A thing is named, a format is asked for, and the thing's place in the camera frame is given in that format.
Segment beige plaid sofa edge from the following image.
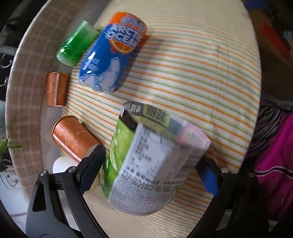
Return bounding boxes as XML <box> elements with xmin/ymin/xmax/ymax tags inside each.
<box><xmin>5</xmin><ymin>1</ymin><xmax>87</xmax><ymax>198</ymax></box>

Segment striped cream cloth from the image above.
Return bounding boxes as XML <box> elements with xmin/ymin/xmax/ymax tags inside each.
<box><xmin>61</xmin><ymin>0</ymin><xmax>262</xmax><ymax>238</ymax></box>

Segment grey striped garment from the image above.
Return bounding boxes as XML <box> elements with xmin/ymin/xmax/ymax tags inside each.
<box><xmin>247</xmin><ymin>91</ymin><xmax>292</xmax><ymax>156</ymax></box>

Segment large copper paper cup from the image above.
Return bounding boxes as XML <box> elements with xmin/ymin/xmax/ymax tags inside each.
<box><xmin>52</xmin><ymin>115</ymin><xmax>99</xmax><ymax>163</ymax></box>

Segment small copper paper cup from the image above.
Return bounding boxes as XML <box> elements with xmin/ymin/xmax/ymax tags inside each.
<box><xmin>47</xmin><ymin>72</ymin><xmax>70</xmax><ymax>107</ymax></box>

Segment green printed paper cup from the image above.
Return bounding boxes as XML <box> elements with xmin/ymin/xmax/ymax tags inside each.
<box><xmin>101</xmin><ymin>101</ymin><xmax>211</xmax><ymax>216</ymax></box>

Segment green plant leaves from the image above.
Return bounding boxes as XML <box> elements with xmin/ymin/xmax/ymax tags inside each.
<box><xmin>0</xmin><ymin>136</ymin><xmax>23</xmax><ymax>162</ymax></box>

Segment magenta jacket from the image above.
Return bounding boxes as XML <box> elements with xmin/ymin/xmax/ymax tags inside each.
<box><xmin>254</xmin><ymin>113</ymin><xmax>292</xmax><ymax>218</ymax></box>

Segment blue Arctic Ocean cup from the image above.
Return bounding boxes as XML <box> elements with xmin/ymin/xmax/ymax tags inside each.
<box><xmin>78</xmin><ymin>12</ymin><xmax>147</xmax><ymax>93</ymax></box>

